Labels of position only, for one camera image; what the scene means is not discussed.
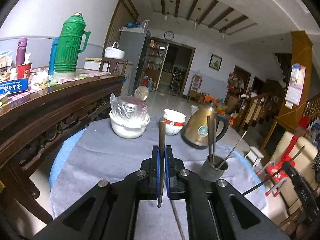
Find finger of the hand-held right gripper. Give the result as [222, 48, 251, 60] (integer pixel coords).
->
[282, 161, 316, 231]

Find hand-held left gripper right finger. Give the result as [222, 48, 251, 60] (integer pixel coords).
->
[164, 145, 291, 240]

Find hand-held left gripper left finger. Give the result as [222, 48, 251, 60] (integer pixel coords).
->
[32, 145, 161, 240]

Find dark metal chopstick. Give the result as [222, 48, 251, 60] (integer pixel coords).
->
[206, 115, 213, 166]
[242, 145, 306, 196]
[170, 199, 186, 240]
[213, 118, 218, 161]
[218, 130, 248, 169]
[157, 119, 166, 208]

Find grey perforated metal utensil holder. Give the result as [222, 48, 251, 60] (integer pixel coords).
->
[199, 154, 229, 183]

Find beige chair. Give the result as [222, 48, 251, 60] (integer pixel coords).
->
[269, 131, 319, 221]

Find grey tablecloth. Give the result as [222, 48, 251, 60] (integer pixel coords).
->
[49, 116, 267, 240]

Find red banded white bowl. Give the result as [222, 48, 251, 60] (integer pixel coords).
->
[163, 118, 186, 126]

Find white plastic basin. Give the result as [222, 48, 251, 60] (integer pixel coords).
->
[109, 110, 151, 139]

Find small white stool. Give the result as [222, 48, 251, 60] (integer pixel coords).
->
[244, 147, 264, 168]

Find gold electric kettle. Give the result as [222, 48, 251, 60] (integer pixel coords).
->
[180, 102, 229, 149]

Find plastic wrapped clear bowl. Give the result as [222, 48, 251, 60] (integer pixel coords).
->
[110, 92, 149, 123]

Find translucent round ball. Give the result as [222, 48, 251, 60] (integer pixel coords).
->
[134, 85, 149, 100]

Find wooden stair railing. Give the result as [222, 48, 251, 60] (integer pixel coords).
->
[239, 92, 283, 131]

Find light wooden chair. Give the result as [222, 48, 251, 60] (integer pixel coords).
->
[188, 75, 203, 101]

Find blue table cover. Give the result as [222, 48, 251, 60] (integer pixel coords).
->
[48, 129, 87, 188]

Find shelf with bottles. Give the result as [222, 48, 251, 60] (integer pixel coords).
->
[145, 38, 168, 86]

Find grey refrigerator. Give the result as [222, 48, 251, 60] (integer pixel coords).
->
[118, 27, 152, 97]

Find dark wooden chair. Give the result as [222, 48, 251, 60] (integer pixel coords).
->
[99, 57, 128, 75]

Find carved dark wooden table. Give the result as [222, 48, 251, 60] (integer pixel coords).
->
[0, 66, 126, 225]

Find checkered table runner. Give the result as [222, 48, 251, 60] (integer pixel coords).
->
[0, 67, 111, 103]

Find white chest freezer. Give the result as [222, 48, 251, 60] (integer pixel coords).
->
[84, 57, 133, 77]

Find wooden pillar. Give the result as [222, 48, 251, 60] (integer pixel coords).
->
[274, 31, 313, 131]

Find crumpled white tissue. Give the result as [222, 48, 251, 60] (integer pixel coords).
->
[31, 71, 51, 85]

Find brown wooden door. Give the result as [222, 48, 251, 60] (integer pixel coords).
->
[103, 0, 139, 57]

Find green thermos flask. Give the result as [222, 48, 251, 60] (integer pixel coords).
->
[53, 12, 91, 80]

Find blue thermos bottle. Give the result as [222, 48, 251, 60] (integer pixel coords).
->
[48, 37, 61, 76]

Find red paper cup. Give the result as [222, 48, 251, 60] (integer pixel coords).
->
[17, 63, 32, 82]

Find blue box with white print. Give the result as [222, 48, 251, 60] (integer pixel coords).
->
[0, 78, 29, 96]

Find purple bottle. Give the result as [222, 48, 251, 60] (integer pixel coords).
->
[15, 37, 28, 68]

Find wall calendar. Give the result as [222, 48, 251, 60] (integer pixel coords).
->
[285, 63, 307, 106]

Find framed wall picture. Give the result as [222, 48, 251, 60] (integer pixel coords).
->
[208, 53, 223, 70]

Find white pot with handle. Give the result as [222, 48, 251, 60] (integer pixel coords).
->
[104, 41, 126, 59]

